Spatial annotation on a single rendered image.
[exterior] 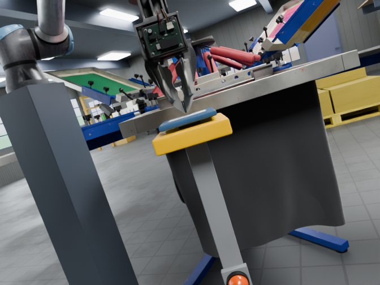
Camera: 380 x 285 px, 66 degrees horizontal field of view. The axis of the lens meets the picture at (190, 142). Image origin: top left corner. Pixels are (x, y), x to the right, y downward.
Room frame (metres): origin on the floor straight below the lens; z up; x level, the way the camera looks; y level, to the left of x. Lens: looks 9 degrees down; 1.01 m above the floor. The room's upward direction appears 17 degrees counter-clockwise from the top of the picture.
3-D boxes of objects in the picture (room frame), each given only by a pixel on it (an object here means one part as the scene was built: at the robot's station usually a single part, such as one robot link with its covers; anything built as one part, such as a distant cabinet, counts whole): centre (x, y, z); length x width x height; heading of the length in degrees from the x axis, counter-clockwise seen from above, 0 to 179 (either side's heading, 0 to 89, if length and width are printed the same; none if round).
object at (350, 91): (4.40, -2.13, 0.42); 1.50 x 1.16 x 0.84; 65
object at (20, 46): (1.17, 0.52, 1.37); 0.13 x 0.12 x 0.14; 120
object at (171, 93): (0.51, 0.01, 1.02); 0.06 x 0.03 x 0.09; 177
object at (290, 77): (1.09, -0.16, 0.97); 0.79 x 0.58 x 0.04; 177
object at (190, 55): (0.53, -0.03, 1.07); 0.05 x 0.02 x 0.09; 87
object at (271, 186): (0.80, -0.15, 0.74); 0.45 x 0.03 x 0.43; 87
